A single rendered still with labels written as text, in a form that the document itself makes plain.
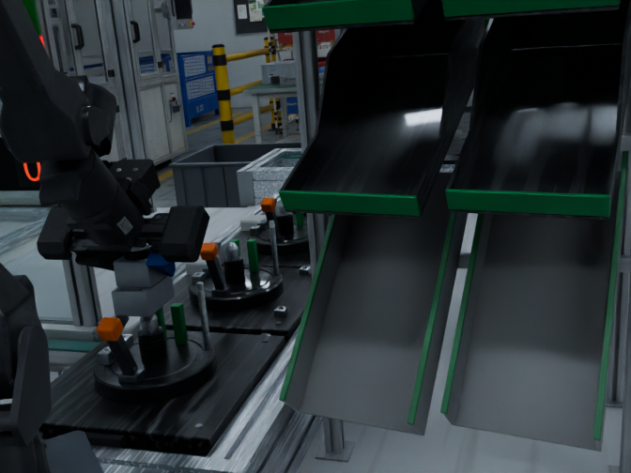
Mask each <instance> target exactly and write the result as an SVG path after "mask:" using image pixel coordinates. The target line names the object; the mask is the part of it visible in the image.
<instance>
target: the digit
mask: <svg viewBox="0 0 631 473"><path fill-rule="evenodd" d="M14 160H15V165H16V170H17V176H18V180H19V185H20V187H40V181H39V173H40V168H41V164H42V162H32V163H20V162H19V161H17V160H16V158H15V157H14Z"/></svg>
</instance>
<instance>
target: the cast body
mask: <svg viewBox="0 0 631 473"><path fill-rule="evenodd" d="M149 252H150V246H149V245H146V246H145V247H144V248H138V247H132V248H131V251H124V255H123V256H122V257H120V258H118V259H117V260H115V261H114V263H113V265H114V271H115V281H116V285H117V286H118V287H117V288H116V289H114V290H113V291H112V299H113V304H114V310H115V315H127V316H140V317H149V316H151V315H152V314H153V313H155V312H156V311H157V310H158V309H159V308H161V307H162V306H163V305H164V304H165V303H167V302H168V301H169V300H170V299H171V298H173V297H174V296H175V292H174V286H173V279H172V277H170V276H167V275H164V274H162V273H160V272H159V271H157V270H155V269H153V268H150V267H147V266H146V260H147V258H148V255H149Z"/></svg>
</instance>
